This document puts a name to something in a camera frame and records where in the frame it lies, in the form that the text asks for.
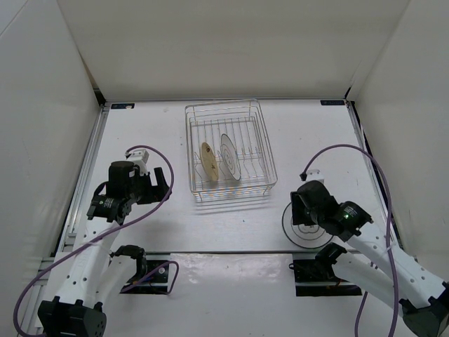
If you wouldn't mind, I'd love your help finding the white plate teal rim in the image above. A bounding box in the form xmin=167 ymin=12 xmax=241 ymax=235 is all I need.
xmin=281 ymin=203 xmax=334 ymax=249

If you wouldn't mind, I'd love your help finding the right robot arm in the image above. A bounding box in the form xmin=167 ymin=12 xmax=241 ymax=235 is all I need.
xmin=290 ymin=180 xmax=448 ymax=336

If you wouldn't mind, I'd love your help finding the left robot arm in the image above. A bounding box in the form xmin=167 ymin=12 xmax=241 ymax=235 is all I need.
xmin=38 ymin=155 xmax=173 ymax=336

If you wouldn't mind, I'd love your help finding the beige patterned plate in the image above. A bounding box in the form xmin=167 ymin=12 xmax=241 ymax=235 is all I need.
xmin=200 ymin=142 xmax=219 ymax=181

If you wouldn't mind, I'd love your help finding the white plate middle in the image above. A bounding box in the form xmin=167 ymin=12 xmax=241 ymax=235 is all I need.
xmin=220 ymin=133 xmax=241 ymax=180

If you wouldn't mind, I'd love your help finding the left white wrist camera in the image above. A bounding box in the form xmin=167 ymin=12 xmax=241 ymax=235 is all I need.
xmin=125 ymin=149 xmax=149 ymax=176

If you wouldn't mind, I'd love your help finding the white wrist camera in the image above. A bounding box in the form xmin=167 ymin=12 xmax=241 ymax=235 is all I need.
xmin=125 ymin=149 xmax=149 ymax=176
xmin=306 ymin=169 xmax=324 ymax=183

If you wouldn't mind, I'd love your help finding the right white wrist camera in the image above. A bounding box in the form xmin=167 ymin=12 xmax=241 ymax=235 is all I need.
xmin=306 ymin=169 xmax=324 ymax=183

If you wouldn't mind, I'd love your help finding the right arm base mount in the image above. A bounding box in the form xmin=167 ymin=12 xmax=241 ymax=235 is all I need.
xmin=288 ymin=243 xmax=362 ymax=297

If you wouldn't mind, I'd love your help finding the silver wire dish rack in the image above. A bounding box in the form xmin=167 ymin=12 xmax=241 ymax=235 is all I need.
xmin=185 ymin=99 xmax=278 ymax=202

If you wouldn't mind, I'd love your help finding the aluminium table rail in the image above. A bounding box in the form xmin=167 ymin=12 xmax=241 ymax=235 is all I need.
xmin=38 ymin=103 xmax=109 ymax=272

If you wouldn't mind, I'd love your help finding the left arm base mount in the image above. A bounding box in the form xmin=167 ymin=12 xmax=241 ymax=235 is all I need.
xmin=109 ymin=245 xmax=170 ymax=295

